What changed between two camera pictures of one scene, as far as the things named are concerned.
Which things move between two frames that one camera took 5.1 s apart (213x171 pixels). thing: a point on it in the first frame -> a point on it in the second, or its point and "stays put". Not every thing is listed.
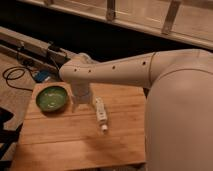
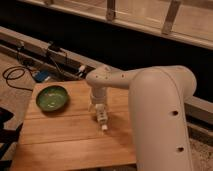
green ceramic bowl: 52,98 stays put
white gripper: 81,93 -> 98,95
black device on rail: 53,47 stays put
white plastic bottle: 101,113 stays put
